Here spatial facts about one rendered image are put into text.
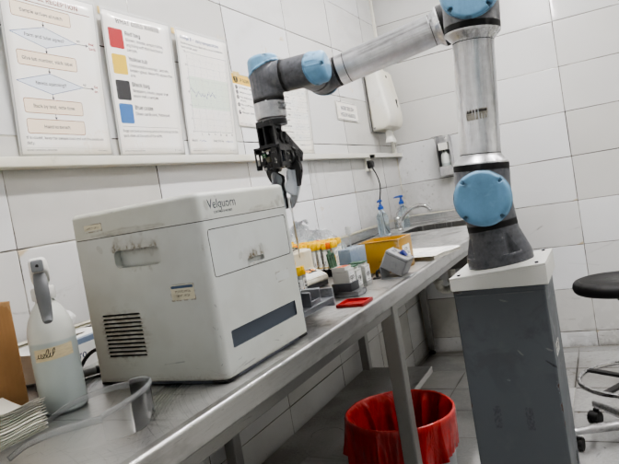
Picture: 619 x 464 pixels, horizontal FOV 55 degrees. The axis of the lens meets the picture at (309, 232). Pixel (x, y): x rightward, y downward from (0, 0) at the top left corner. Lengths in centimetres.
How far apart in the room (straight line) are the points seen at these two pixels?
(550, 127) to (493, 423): 257
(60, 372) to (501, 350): 92
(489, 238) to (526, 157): 242
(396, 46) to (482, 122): 31
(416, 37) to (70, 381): 103
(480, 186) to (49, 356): 85
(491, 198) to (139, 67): 111
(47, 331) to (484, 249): 93
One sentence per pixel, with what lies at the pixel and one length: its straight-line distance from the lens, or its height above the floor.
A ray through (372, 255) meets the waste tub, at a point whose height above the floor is 93.
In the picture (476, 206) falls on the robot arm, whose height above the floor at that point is 106.
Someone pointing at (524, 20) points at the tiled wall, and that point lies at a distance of 390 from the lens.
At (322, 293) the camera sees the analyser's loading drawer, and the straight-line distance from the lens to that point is 133.
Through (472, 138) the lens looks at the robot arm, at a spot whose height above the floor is 120.
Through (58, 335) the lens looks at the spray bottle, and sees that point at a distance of 99.
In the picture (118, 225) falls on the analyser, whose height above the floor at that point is 115.
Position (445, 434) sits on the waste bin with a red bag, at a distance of 187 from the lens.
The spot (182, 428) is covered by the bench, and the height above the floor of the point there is 87.
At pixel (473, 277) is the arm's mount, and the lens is 138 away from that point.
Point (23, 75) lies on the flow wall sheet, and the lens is 159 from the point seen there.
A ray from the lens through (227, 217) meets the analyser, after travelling 98.
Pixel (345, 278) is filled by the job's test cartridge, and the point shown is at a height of 92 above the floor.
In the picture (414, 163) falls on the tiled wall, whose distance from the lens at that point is 395.
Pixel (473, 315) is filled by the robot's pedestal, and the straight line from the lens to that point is 142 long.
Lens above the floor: 113
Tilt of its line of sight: 3 degrees down
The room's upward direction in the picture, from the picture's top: 10 degrees counter-clockwise
